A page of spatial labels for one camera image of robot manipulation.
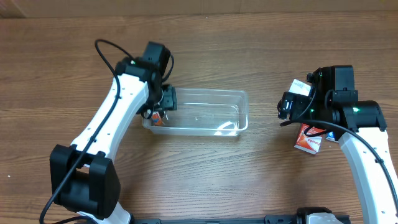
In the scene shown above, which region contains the clear plastic container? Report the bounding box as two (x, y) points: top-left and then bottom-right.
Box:
(142, 88), (249, 136)

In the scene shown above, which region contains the red and white box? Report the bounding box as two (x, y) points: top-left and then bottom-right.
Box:
(294, 124), (322, 154)

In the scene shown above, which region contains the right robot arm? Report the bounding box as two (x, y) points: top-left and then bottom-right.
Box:
(277, 65), (397, 223)

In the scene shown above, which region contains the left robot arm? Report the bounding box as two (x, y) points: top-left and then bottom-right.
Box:
(39, 42), (177, 223)

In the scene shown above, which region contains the white and blue box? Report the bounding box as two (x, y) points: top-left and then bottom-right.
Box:
(289, 79), (311, 96)

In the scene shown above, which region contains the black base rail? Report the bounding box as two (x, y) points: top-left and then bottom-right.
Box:
(131, 207), (351, 224)

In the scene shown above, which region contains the orange tube white cap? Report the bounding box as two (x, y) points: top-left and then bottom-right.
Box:
(151, 111), (164, 126)

